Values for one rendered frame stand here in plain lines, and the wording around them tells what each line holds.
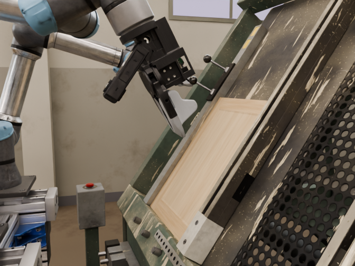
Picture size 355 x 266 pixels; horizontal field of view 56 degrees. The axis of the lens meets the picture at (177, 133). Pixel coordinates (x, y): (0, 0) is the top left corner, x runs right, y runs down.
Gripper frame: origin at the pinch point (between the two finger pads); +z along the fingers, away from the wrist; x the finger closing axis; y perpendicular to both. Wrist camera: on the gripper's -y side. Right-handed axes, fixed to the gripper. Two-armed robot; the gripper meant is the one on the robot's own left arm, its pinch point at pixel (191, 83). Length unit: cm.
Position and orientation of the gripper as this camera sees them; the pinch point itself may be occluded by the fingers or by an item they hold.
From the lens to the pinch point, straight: 157.1
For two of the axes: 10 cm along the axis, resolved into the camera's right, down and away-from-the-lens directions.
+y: -5.1, 1.6, 8.4
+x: -3.9, 8.3, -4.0
